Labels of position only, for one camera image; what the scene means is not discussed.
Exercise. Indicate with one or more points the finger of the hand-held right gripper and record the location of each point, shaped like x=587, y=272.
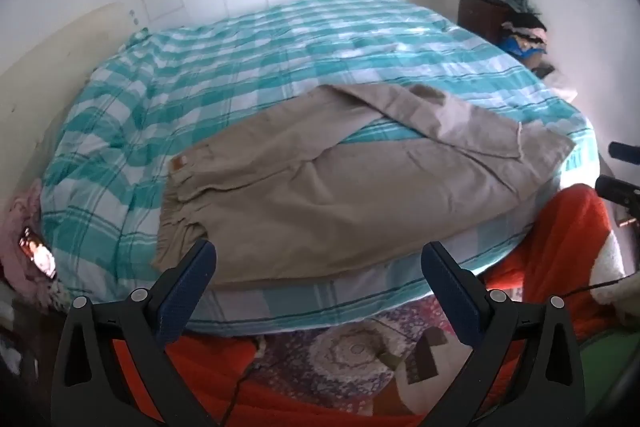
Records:
x=622, y=152
x=617, y=189

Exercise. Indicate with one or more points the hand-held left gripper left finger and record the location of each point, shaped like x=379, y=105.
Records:
x=184, y=294

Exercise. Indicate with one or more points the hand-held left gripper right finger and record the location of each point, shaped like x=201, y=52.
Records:
x=450, y=292

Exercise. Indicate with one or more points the beige pants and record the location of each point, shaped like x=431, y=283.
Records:
x=325, y=197

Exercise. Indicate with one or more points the orange blanket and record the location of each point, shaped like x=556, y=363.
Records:
x=565, y=242

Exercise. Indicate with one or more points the white fluffy cloth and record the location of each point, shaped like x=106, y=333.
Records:
x=612, y=267

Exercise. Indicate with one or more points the patterned rug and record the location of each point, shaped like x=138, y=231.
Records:
x=350, y=357

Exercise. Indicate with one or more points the smartphone with lit screen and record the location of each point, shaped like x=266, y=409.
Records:
x=40, y=254

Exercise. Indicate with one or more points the pile of clothes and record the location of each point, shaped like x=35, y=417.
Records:
x=520, y=27

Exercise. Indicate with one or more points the green mat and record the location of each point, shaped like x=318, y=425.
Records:
x=607, y=362

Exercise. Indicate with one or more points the pink cloth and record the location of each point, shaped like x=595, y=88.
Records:
x=15, y=217

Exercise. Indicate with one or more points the dark wooden cabinet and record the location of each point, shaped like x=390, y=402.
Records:
x=480, y=17

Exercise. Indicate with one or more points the teal checked bed blanket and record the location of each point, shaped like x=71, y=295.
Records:
x=200, y=82

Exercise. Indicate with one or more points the beige headboard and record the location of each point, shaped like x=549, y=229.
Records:
x=45, y=72

